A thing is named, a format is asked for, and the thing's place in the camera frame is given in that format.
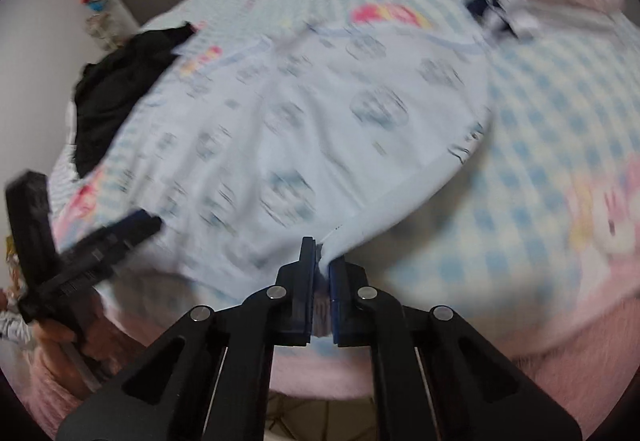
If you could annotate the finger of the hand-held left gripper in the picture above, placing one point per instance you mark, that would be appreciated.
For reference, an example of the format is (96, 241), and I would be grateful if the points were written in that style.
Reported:
(120, 233)

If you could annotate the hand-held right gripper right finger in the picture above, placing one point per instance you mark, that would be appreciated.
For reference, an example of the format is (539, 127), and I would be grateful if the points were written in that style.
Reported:
(334, 301)

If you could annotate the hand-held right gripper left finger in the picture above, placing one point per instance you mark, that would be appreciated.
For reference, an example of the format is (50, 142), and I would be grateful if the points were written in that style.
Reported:
(311, 291)

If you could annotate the light blue printed pajama garment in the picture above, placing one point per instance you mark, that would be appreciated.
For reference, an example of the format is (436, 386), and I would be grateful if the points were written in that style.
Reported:
(300, 136)

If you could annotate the person's left hand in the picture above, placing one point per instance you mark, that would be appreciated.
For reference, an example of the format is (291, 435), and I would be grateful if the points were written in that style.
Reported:
(90, 341)

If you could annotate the black garment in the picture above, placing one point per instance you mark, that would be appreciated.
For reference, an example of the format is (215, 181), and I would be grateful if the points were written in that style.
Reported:
(110, 96)

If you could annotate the white shelf rack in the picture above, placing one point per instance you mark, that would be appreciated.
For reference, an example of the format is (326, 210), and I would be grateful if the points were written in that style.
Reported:
(105, 31)

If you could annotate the red and blue plush toy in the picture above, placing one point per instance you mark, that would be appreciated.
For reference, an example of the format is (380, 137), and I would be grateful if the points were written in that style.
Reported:
(94, 0)

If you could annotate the checked cartoon printed blanket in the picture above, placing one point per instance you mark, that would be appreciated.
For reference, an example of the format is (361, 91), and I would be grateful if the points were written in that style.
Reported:
(550, 121)

